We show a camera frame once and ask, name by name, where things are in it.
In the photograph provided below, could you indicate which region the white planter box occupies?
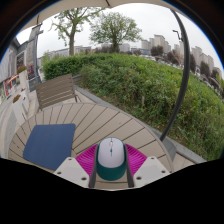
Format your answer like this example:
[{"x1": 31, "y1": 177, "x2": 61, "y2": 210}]
[{"x1": 17, "y1": 68, "x2": 32, "y2": 113}]

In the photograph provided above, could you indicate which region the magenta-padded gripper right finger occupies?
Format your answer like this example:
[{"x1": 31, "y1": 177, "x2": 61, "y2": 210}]
[{"x1": 123, "y1": 143, "x2": 172, "y2": 189}]

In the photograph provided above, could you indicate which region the dark curved parasol pole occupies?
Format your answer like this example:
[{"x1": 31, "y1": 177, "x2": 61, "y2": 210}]
[{"x1": 159, "y1": 8, "x2": 191, "y2": 162}]

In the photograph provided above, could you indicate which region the green hedge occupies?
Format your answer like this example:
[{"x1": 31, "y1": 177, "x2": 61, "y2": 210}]
[{"x1": 41, "y1": 52, "x2": 224, "y2": 162}]

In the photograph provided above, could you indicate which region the sparse-leaved tree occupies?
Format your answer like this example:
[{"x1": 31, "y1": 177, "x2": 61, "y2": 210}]
[{"x1": 51, "y1": 6, "x2": 101, "y2": 57}]

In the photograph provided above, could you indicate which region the round green tree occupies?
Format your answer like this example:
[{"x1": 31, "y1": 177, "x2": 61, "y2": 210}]
[{"x1": 89, "y1": 11, "x2": 143, "y2": 54}]

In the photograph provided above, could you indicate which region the dark banner stand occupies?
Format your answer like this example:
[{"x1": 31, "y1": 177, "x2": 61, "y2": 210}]
[{"x1": 24, "y1": 23, "x2": 44, "y2": 92}]

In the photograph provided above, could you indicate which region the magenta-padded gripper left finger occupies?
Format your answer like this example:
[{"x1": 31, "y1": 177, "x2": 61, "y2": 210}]
[{"x1": 53, "y1": 143, "x2": 100, "y2": 189}]

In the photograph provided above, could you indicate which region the group of apartment buildings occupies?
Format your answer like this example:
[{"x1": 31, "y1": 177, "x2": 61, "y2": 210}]
[{"x1": 139, "y1": 33, "x2": 223, "y2": 78}]

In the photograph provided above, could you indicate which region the white and teal computer mouse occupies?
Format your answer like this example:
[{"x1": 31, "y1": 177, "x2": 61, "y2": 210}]
[{"x1": 96, "y1": 137, "x2": 128, "y2": 182}]

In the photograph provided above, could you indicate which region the slatted outdoor chair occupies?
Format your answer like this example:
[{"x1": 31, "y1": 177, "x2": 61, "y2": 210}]
[{"x1": 34, "y1": 73, "x2": 82, "y2": 112}]

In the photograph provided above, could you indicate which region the blue rectangular mouse pad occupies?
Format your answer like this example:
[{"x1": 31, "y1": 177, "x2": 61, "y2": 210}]
[{"x1": 22, "y1": 123, "x2": 77, "y2": 171}]

